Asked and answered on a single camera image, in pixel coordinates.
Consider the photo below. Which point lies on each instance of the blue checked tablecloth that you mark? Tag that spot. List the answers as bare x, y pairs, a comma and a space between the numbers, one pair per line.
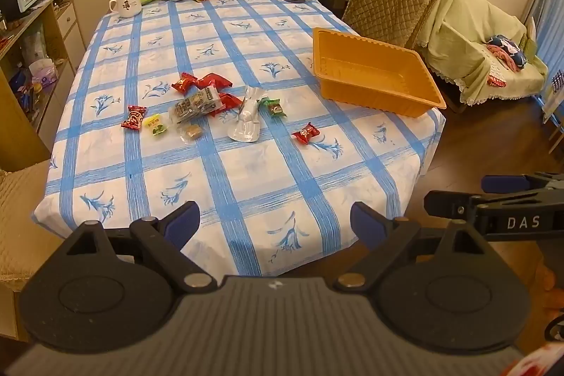
264, 182

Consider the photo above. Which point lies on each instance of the sofa with green cover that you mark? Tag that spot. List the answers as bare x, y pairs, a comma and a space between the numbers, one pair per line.
458, 37

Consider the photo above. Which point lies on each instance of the red gold twisted candy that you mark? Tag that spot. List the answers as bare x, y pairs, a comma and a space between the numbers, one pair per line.
183, 83

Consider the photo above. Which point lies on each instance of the wooden shelf unit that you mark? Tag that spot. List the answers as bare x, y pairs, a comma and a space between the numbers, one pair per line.
57, 50

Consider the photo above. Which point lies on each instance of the yellow green candy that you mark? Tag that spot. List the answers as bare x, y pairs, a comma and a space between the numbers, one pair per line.
157, 126

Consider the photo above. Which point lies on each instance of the clear packet with brown biscuit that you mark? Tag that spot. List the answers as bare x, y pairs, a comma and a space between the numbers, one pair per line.
190, 131

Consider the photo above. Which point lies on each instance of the orange plastic tray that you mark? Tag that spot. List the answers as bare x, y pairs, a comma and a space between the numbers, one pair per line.
365, 67

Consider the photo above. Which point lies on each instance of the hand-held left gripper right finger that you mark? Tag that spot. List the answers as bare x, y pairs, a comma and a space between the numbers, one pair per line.
365, 222

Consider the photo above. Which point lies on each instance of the white rack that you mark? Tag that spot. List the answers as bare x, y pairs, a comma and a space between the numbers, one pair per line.
554, 103

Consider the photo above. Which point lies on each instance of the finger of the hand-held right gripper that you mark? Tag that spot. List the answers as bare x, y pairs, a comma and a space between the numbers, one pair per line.
449, 204
504, 183

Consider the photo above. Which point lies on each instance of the red white print candy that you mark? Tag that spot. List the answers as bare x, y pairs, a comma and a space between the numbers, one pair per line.
134, 117
305, 133

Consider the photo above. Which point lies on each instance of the silver foil snack packet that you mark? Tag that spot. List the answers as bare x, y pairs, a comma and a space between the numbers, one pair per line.
246, 116

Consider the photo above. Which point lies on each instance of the white plastic tub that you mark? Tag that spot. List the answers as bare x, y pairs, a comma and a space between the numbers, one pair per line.
44, 73

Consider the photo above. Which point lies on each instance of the white drawer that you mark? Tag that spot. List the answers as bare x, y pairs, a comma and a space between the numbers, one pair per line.
68, 18

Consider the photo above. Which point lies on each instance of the quilted beige chair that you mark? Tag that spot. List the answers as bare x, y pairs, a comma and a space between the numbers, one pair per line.
387, 1
22, 226

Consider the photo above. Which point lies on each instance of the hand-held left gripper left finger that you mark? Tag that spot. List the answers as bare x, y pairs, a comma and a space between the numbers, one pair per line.
183, 226

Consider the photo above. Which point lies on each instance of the small red packet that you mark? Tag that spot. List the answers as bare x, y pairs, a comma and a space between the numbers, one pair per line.
495, 81

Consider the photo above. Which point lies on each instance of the blue patterned cushion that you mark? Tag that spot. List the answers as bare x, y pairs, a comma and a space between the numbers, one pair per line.
506, 50

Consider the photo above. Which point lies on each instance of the white mug with print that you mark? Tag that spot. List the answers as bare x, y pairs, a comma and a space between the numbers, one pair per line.
127, 4

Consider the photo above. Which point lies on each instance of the red pillow snack packet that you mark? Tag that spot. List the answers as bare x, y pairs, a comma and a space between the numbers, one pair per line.
227, 102
214, 81

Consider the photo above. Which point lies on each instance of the grey printed snack packet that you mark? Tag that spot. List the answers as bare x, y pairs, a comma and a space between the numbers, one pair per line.
196, 103

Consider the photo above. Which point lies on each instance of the dark green candy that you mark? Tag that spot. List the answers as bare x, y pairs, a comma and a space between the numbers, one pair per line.
273, 107

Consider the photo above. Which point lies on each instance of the person's right hand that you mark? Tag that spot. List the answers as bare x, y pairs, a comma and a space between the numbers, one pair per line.
553, 283

